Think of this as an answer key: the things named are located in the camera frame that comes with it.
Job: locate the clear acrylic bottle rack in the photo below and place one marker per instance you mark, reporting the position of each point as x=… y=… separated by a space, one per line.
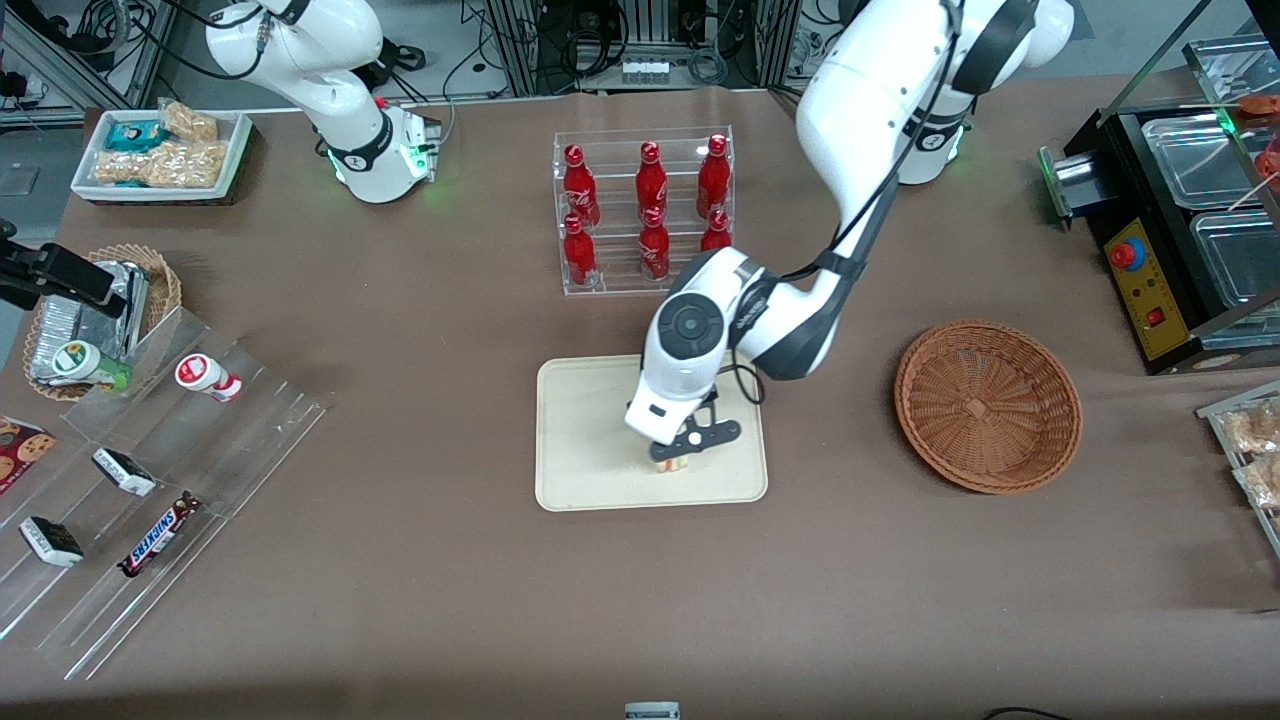
x=615 y=270

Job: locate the clear-wrapped pastry pack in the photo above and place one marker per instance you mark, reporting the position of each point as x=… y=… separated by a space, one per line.
x=1262 y=482
x=1255 y=428

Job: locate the white-lined rectangular wicker basket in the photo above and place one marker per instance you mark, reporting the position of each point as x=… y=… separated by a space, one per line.
x=238 y=140

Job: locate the small rice cracker pack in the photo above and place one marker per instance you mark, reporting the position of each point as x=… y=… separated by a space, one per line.
x=190 y=122

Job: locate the red-capped yogurt bottle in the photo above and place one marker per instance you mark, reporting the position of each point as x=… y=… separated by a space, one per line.
x=203 y=375

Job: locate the white power strip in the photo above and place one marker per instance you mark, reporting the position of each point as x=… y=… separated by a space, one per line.
x=645 y=71

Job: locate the large rice cracker pack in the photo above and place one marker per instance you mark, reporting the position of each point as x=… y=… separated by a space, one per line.
x=175 y=165

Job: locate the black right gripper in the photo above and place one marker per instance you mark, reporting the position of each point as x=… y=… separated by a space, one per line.
x=52 y=268

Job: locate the silver foil wrapped package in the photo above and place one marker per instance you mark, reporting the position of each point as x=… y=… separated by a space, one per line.
x=130 y=310
x=65 y=330

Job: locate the light round wicker basket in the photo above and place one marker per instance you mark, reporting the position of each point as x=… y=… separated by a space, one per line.
x=165 y=285

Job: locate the small grey device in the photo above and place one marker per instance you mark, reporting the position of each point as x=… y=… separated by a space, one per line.
x=652 y=712

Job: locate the beige rectangular tray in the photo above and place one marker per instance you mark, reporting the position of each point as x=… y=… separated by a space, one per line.
x=585 y=440

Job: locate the teal snack packet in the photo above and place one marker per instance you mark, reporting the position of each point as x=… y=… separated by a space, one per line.
x=133 y=135

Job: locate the black food warmer appliance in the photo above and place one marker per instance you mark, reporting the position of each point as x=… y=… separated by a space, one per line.
x=1150 y=300

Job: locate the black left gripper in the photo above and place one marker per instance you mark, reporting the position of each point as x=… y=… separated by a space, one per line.
x=711 y=396

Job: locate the red cookie package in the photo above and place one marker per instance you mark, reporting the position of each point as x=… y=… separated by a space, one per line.
x=22 y=450

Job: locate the black and white snack bar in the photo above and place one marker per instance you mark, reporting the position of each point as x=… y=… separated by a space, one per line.
x=124 y=472
x=52 y=541

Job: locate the triangular sandwich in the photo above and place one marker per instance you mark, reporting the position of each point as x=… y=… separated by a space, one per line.
x=674 y=466

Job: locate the clear acrylic stepped display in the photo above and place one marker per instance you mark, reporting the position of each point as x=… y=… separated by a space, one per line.
x=250 y=440

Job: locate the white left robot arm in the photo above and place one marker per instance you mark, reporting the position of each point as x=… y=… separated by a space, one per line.
x=870 y=100

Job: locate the round brown wicker basket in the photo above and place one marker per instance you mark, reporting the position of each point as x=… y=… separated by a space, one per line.
x=985 y=405

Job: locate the red cola bottle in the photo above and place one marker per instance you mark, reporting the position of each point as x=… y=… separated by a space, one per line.
x=654 y=252
x=713 y=180
x=578 y=258
x=651 y=185
x=716 y=235
x=579 y=190

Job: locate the aluminium equipment rack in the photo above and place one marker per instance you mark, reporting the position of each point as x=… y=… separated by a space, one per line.
x=520 y=45

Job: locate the aluminium frame structure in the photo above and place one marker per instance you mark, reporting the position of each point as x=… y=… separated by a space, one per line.
x=140 y=50

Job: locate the Snickers chocolate bar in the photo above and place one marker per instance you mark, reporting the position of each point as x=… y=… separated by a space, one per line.
x=158 y=537

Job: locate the steel food pan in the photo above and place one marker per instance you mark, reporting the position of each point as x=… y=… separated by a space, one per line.
x=1200 y=160
x=1240 y=260

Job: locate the grey tray of snacks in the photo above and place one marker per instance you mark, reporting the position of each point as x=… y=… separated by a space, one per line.
x=1215 y=420

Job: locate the green-capped yogurt bottle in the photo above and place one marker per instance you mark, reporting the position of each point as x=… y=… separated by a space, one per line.
x=85 y=363

